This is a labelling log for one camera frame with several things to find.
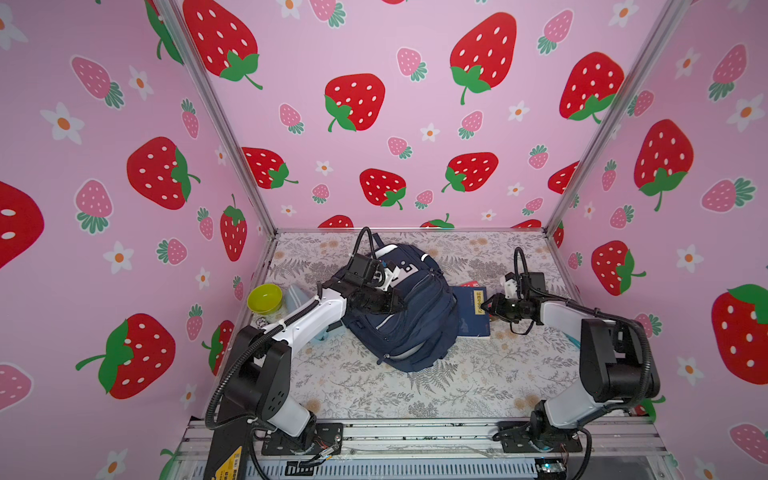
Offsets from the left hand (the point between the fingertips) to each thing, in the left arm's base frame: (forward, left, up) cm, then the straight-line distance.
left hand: (407, 305), depth 83 cm
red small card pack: (+17, -23, -14) cm, 32 cm away
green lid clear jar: (+9, +48, -14) cm, 51 cm away
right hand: (+6, -26, -10) cm, 29 cm away
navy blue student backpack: (-8, -4, -3) cm, 9 cm away
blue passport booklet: (+2, -22, -13) cm, 25 cm away
